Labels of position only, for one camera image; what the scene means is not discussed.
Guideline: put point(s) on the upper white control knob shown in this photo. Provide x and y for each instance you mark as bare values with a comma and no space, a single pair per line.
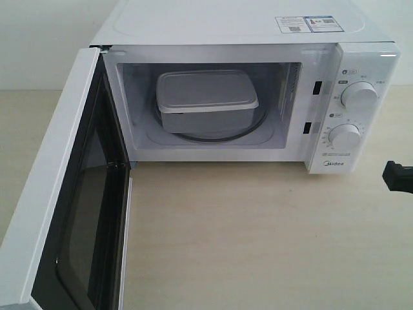
359,96

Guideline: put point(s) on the lower white timer knob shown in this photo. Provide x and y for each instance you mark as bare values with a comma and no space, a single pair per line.
344,137

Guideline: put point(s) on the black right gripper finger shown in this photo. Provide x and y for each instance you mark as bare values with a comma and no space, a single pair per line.
397,177

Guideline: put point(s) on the warning label sticker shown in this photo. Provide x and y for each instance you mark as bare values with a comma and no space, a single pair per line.
308,24

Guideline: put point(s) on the white microwave door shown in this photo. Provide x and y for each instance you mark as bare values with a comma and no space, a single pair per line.
65,246

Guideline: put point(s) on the white microwave oven body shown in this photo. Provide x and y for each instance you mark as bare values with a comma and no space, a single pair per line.
299,77

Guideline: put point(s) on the glass turntable plate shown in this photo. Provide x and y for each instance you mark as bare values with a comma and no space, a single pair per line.
226,135

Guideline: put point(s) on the white plastic lidded container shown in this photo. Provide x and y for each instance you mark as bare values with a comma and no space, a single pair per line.
206,101

